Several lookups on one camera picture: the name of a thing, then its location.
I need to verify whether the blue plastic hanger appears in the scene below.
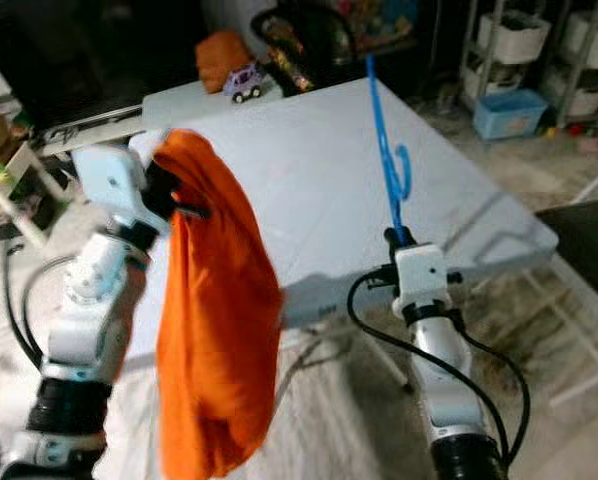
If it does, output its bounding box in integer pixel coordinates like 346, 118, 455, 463
364, 53, 413, 246

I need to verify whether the orange shirt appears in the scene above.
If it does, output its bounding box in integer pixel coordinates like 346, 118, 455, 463
151, 128, 285, 480

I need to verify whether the small white side table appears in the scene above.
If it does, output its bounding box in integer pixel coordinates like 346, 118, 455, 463
0, 140, 70, 251

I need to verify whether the purple toy car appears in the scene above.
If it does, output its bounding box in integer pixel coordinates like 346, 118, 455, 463
222, 62, 265, 103

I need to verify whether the orange fabric bundle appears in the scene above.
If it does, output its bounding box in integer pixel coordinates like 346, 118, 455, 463
196, 28, 255, 94

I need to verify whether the black television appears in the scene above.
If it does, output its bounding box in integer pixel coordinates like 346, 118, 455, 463
0, 0, 210, 131

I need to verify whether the light blue plastic box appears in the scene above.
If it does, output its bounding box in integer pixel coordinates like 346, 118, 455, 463
472, 90, 550, 141

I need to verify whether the black round bag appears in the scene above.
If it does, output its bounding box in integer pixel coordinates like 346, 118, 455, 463
251, 5, 355, 96

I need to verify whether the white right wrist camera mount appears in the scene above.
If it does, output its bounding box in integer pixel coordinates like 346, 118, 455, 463
391, 243, 452, 319

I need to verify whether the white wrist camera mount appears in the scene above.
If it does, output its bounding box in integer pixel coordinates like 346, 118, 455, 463
391, 243, 452, 319
72, 143, 170, 239

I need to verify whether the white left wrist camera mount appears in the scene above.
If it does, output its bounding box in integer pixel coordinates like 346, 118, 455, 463
72, 143, 170, 239

